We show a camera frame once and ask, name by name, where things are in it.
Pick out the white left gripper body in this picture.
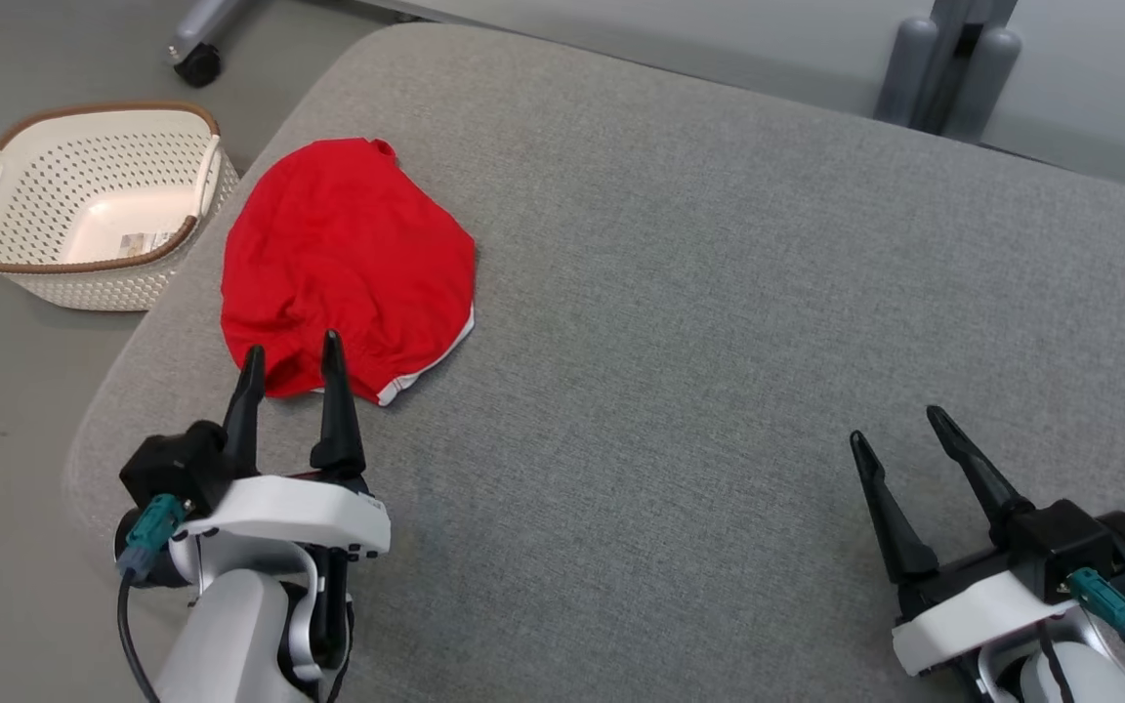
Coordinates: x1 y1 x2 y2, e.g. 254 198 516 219
170 474 394 562

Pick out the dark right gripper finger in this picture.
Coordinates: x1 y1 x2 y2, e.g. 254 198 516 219
850 431 940 588
927 405 1037 549

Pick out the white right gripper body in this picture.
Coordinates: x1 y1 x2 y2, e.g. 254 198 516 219
892 547 1082 678

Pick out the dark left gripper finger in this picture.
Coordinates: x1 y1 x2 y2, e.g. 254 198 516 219
221 345 267 480
309 330 368 480

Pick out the red shorts white trim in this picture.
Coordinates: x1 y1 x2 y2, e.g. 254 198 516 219
221 138 478 407

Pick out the white perforated laundry basket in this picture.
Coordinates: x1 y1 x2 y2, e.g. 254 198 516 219
0 101 241 311

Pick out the grey partition leg with caster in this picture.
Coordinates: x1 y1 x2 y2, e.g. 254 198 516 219
169 0 261 87

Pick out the grey metal partition post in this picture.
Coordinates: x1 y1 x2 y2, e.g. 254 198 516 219
875 0 1022 143

